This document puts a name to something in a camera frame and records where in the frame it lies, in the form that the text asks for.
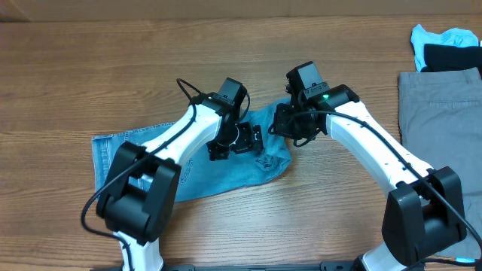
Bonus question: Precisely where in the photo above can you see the light blue denim jeans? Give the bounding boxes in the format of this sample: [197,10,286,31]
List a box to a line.
[91,102,291,202]

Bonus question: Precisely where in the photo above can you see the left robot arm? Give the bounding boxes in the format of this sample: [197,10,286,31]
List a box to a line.
[92,78,263,270]

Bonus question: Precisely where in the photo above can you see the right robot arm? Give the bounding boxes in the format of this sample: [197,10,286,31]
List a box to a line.
[270,61,467,270]

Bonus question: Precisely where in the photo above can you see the grey trousers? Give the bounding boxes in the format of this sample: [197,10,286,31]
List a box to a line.
[398,67,482,260]

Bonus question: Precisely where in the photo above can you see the light blue cloth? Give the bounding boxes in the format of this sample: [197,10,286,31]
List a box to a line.
[410,24,480,72]

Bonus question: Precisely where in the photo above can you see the black garment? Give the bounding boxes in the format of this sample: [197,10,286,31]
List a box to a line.
[421,44,481,73]

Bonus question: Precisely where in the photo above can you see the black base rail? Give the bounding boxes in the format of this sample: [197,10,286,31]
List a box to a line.
[90,260,362,271]

